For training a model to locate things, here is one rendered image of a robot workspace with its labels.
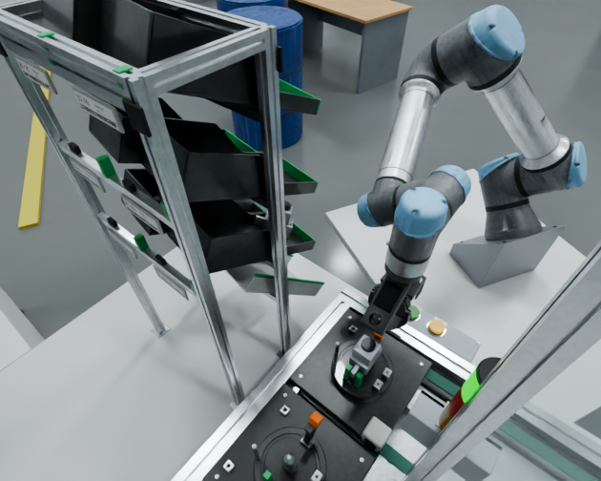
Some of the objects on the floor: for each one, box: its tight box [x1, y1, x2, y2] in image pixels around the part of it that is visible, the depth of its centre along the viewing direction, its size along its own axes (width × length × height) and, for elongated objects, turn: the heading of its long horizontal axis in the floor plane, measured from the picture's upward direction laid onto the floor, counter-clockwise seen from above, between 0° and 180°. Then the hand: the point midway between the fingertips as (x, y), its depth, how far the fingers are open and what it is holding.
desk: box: [288, 0, 413, 94], centre depth 418 cm, size 68×132×71 cm, turn 40°
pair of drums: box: [216, 0, 303, 151], centre depth 332 cm, size 80×130×96 cm, turn 24°
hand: (383, 327), depth 82 cm, fingers closed
